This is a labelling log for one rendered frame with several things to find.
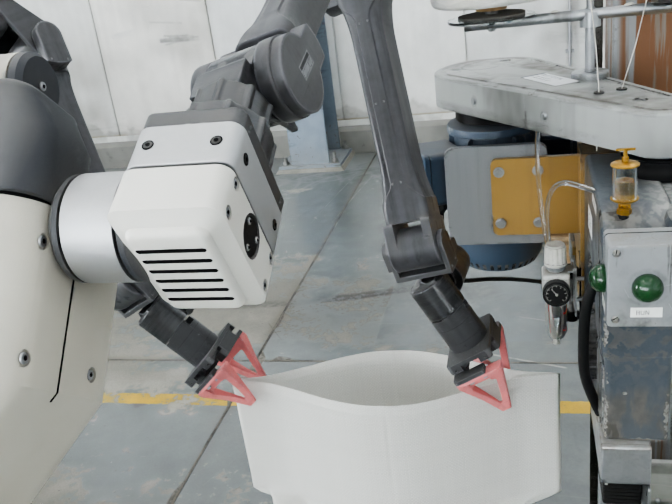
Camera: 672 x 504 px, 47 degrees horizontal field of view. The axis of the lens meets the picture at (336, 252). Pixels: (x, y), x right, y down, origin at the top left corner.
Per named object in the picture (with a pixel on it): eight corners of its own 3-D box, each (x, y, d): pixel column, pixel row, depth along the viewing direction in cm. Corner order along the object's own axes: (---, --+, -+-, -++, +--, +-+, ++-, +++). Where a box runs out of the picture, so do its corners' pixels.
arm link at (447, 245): (378, 248, 101) (438, 235, 98) (400, 212, 111) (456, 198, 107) (408, 324, 105) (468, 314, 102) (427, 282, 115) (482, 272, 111)
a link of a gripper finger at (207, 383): (275, 370, 116) (226, 333, 115) (262, 398, 110) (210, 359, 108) (250, 396, 119) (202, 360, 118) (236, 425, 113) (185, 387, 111)
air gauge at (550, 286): (542, 307, 105) (542, 283, 103) (542, 301, 106) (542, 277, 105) (571, 307, 104) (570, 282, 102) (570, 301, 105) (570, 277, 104)
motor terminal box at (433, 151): (426, 226, 124) (420, 157, 120) (407, 207, 133) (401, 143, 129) (474, 216, 125) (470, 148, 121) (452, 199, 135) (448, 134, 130)
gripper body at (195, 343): (238, 328, 118) (200, 298, 117) (216, 364, 109) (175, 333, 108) (216, 353, 121) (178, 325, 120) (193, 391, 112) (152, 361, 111)
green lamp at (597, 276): (589, 297, 78) (589, 271, 77) (587, 284, 81) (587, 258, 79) (616, 297, 77) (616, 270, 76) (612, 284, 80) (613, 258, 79)
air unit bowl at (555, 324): (545, 341, 108) (545, 303, 106) (545, 331, 111) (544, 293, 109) (567, 341, 108) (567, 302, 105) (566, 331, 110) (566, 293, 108)
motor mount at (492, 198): (449, 249, 124) (442, 151, 118) (452, 233, 130) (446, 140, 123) (635, 243, 117) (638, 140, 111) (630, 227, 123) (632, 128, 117)
